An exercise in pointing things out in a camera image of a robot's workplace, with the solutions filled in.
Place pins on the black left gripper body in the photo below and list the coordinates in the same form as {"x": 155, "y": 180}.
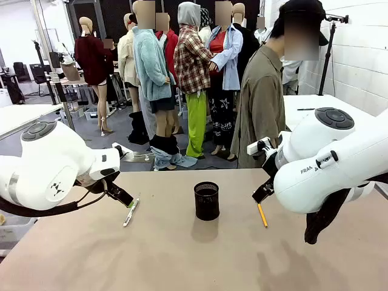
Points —
{"x": 100, "y": 183}

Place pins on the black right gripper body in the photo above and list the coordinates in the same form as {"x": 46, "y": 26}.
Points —
{"x": 269, "y": 169}

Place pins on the white silver pen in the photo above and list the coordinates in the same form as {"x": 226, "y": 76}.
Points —
{"x": 131, "y": 212}

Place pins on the yellow pencil pink eraser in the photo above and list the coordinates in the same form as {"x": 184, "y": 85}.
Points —
{"x": 262, "y": 216}

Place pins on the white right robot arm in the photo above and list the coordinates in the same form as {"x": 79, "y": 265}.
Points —
{"x": 318, "y": 182}

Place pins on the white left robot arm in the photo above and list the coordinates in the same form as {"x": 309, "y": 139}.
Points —
{"x": 45, "y": 157}

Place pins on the black mesh pen holder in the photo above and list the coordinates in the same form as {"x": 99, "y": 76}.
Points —
{"x": 206, "y": 201}

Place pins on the dark pen on white table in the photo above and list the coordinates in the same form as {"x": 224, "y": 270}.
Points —
{"x": 306, "y": 109}

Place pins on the person in olive shirt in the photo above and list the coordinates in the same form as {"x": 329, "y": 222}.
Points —
{"x": 260, "y": 106}

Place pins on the pile of jeans clothing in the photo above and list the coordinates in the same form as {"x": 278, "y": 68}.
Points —
{"x": 166, "y": 151}

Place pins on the large white side table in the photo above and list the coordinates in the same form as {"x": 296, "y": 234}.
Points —
{"x": 306, "y": 116}

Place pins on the white table with metal leg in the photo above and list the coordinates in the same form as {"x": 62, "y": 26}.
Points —
{"x": 24, "y": 116}

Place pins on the mannequin in light blue shirt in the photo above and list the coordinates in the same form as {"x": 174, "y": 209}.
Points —
{"x": 225, "y": 60}

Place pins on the mannequin in maroon top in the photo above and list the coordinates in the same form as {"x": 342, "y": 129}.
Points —
{"x": 92, "y": 60}

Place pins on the black tripod stand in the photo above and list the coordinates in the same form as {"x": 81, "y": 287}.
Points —
{"x": 326, "y": 60}

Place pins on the mannequin in cream jacket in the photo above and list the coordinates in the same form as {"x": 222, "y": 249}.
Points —
{"x": 125, "y": 60}

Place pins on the mannequin in black coat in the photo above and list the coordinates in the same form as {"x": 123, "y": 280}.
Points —
{"x": 248, "y": 45}

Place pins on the mannequin in blue fleece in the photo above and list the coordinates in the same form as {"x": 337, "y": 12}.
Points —
{"x": 150, "y": 66}

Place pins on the mannequin in plaid shirt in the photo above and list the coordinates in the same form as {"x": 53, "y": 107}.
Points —
{"x": 192, "y": 66}

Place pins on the black office chair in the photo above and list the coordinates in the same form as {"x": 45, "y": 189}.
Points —
{"x": 19, "y": 71}

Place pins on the mannequin in red hoodie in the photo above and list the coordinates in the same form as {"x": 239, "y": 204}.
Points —
{"x": 171, "y": 45}

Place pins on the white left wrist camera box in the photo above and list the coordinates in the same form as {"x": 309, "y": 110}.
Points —
{"x": 106, "y": 160}

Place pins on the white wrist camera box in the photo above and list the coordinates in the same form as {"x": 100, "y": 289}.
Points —
{"x": 106, "y": 160}
{"x": 256, "y": 146}

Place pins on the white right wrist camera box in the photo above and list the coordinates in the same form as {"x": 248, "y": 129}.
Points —
{"x": 256, "y": 146}

